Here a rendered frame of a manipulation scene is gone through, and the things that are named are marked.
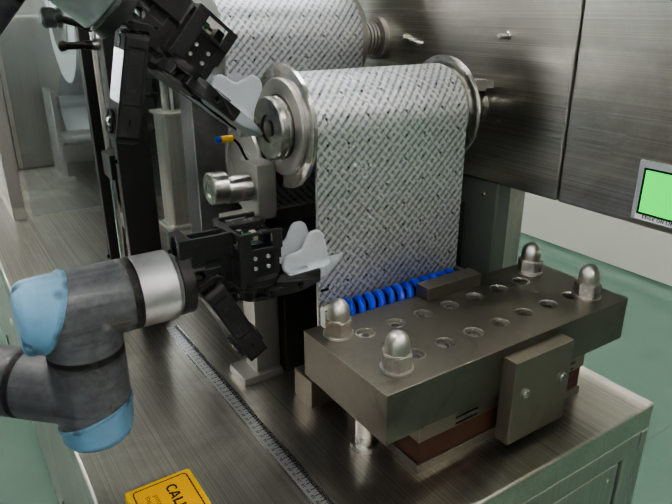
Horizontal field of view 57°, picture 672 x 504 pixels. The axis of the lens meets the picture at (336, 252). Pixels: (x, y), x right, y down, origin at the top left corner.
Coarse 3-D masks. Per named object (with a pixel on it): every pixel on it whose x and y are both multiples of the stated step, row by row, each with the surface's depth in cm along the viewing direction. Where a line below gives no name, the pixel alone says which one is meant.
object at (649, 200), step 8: (648, 176) 71; (656, 176) 70; (664, 176) 69; (648, 184) 71; (656, 184) 70; (664, 184) 69; (648, 192) 71; (656, 192) 70; (664, 192) 70; (648, 200) 71; (656, 200) 71; (664, 200) 70; (640, 208) 72; (648, 208) 72; (656, 208) 71; (664, 208) 70; (664, 216) 70
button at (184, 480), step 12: (168, 480) 64; (180, 480) 64; (192, 480) 64; (132, 492) 63; (144, 492) 63; (156, 492) 63; (168, 492) 63; (180, 492) 63; (192, 492) 63; (204, 492) 63
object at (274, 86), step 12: (276, 84) 72; (288, 84) 70; (288, 96) 70; (300, 108) 69; (468, 108) 82; (300, 120) 69; (300, 132) 70; (300, 144) 70; (300, 156) 71; (276, 168) 77; (288, 168) 74
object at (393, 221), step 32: (416, 160) 79; (448, 160) 82; (320, 192) 72; (352, 192) 75; (384, 192) 78; (416, 192) 81; (448, 192) 84; (320, 224) 74; (352, 224) 77; (384, 224) 80; (416, 224) 83; (448, 224) 86; (352, 256) 78; (384, 256) 81; (416, 256) 85; (448, 256) 88; (320, 288) 77; (352, 288) 80
